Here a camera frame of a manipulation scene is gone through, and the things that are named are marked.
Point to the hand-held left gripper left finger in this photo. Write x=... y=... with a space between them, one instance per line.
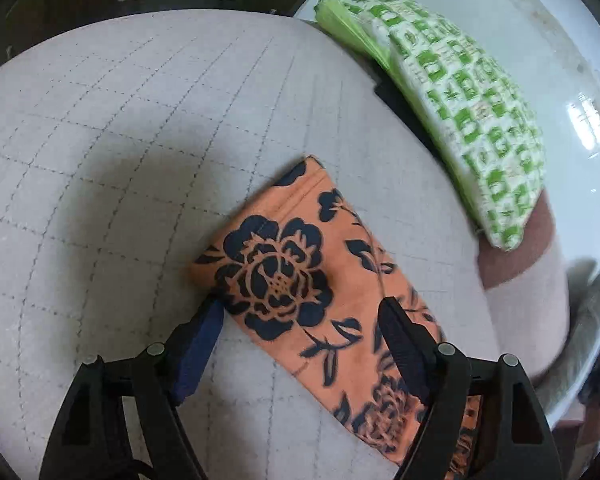
x=200 y=346

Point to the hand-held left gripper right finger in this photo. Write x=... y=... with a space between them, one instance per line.
x=405 y=355

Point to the orange floral garment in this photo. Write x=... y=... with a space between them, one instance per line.
x=280 y=270

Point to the pink blanket with brown band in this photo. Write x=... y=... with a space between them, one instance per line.
x=525 y=305

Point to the grey cloth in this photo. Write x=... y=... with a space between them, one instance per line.
x=585 y=320

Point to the quilted beige bed cover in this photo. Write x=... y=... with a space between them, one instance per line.
x=130 y=160

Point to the green white patterned folded cloth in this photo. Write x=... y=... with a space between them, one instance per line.
x=455 y=110

